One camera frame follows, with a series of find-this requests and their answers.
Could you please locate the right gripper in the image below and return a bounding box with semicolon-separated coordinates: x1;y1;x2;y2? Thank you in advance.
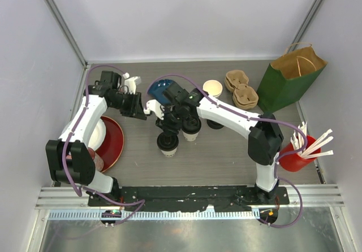
156;104;185;137

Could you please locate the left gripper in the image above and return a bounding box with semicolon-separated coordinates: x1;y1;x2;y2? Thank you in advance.
109;91;147;120

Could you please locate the white paper cup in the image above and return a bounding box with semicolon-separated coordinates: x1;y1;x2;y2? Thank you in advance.
182;130;199;142
161;148;177;158

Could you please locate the stack of black lids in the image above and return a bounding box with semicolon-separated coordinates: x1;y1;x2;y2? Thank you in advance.
206;119;224;130

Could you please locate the stack of white paper cups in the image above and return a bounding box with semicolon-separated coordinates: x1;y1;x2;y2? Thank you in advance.
202;80;223;98

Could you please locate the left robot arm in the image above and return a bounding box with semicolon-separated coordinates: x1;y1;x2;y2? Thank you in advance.
45;71;146;206

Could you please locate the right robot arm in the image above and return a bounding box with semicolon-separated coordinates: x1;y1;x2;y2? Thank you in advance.
147;80;283;204

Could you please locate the blue ceramic dish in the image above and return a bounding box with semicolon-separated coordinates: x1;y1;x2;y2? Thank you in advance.
147;79;174;105

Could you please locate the red plate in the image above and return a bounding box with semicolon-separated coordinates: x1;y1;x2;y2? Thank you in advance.
96;116;124;173

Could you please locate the white bowl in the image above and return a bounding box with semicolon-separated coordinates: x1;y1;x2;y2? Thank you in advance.
88;119;106;151

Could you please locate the pink patterned cup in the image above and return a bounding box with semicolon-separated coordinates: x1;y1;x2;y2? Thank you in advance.
88;148;104;172

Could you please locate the stack of cardboard cup carriers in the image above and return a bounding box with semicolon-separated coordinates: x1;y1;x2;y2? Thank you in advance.
224;69;258;110

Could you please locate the red cup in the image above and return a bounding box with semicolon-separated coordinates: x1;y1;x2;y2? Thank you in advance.
279;135;321;172

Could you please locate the green paper bag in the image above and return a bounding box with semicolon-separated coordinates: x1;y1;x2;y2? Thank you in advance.
257;42;327;112

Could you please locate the paper wrapped straw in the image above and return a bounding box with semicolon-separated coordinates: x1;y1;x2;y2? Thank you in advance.
290;121;307;150
303;129;333;155
303;150;334;159

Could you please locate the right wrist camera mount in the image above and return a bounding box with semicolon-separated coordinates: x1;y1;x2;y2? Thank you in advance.
144;99;165;120

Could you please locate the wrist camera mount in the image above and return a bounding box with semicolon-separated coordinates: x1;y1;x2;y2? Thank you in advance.
122;72;141;94
144;99;165;120

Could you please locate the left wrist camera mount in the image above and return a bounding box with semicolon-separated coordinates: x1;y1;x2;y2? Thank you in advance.
122;72;141;94

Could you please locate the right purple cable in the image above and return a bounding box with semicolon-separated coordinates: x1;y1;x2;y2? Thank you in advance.
145;74;308;229

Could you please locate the purple cable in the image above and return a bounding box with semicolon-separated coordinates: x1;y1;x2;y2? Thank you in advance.
62;64;146;225
145;74;308;229

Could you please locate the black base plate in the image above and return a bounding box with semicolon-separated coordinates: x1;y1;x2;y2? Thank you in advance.
105;185;290;212

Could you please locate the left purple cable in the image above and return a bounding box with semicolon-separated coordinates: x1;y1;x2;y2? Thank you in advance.
62;64;146;225

